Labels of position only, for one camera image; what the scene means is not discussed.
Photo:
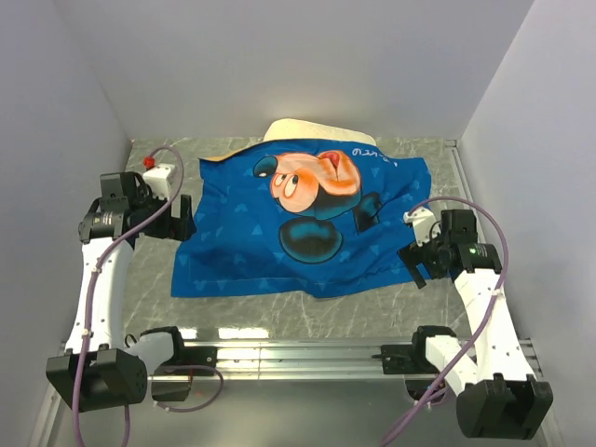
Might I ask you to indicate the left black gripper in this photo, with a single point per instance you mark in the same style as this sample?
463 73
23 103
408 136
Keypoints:
176 228

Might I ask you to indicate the cream pillow yellow trim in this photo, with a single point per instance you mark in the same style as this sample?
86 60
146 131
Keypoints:
293 129

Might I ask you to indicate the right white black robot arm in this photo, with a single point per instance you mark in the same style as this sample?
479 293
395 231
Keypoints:
498 395

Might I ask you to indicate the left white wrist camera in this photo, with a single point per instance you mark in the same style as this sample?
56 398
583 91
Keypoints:
159 177

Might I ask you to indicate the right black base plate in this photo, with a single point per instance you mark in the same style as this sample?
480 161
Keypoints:
405 359

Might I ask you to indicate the aluminium mounting rail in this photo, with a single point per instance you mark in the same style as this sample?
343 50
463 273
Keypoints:
244 359

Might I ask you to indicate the blue and orange pillowcase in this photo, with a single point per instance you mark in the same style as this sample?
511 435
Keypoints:
323 217

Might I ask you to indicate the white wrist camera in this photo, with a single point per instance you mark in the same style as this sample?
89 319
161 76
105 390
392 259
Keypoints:
421 221
159 177

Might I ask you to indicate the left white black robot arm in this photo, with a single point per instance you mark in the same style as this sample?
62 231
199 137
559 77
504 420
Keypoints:
108 242

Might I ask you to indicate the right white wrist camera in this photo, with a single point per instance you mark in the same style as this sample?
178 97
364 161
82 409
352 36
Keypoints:
421 221

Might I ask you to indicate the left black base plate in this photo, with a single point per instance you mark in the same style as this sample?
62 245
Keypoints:
194 360

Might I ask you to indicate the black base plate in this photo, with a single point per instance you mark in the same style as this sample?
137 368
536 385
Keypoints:
405 359
194 360

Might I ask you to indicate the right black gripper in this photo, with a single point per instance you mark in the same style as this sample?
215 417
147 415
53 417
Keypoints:
412 253

